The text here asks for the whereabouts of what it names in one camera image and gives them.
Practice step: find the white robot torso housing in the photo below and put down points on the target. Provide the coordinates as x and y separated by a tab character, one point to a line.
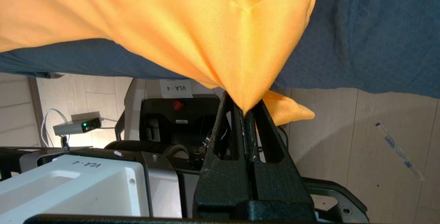
86	189

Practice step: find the grey device with green light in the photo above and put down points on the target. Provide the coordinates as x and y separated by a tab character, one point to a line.
72	127

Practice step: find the dark blue bed sheet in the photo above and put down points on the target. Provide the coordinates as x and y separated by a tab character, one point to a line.
378	28

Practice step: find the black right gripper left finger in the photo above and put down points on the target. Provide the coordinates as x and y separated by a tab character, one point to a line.
220	189

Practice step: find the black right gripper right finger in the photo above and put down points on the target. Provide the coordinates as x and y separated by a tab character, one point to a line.
282	189

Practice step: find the red emergency button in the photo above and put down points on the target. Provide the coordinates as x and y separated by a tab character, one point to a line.
178	105

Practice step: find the white paper label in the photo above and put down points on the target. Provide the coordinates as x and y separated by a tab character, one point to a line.
176	88

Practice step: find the yellow t-shirt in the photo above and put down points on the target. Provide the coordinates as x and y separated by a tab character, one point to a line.
172	21

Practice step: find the clear blue-stained strip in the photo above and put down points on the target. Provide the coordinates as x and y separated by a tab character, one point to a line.
398	151

